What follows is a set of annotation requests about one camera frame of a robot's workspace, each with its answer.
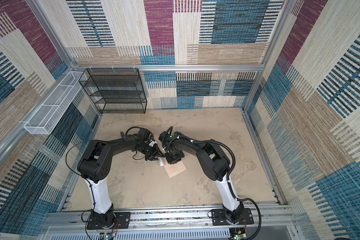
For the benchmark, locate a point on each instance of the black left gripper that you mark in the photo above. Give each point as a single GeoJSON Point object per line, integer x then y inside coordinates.
{"type": "Point", "coordinates": [155, 153]}

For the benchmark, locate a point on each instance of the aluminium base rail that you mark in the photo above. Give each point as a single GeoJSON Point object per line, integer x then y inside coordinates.
{"type": "Point", "coordinates": [268, 220]}

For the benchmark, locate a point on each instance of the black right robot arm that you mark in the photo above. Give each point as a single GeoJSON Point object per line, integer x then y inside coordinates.
{"type": "Point", "coordinates": [214, 163]}

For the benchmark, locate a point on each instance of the black wire shelf rack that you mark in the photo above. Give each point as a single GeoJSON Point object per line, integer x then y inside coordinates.
{"type": "Point", "coordinates": [114, 91]}

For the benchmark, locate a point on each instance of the pink envelope with flap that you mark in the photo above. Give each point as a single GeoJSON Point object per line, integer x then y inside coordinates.
{"type": "Point", "coordinates": [174, 169]}

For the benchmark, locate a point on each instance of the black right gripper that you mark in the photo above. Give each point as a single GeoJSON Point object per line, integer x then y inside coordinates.
{"type": "Point", "coordinates": [171, 162]}

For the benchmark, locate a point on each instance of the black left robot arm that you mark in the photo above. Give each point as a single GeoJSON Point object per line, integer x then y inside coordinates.
{"type": "Point", "coordinates": [95, 165]}

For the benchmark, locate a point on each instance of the white glue stick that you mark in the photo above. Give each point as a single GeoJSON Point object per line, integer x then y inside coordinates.
{"type": "Point", "coordinates": [161, 162]}

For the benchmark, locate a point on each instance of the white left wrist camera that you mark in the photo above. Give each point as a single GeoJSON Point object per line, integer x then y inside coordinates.
{"type": "Point", "coordinates": [152, 143]}

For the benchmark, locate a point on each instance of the white wire mesh basket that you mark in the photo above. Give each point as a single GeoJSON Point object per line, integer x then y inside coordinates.
{"type": "Point", "coordinates": [48, 115]}

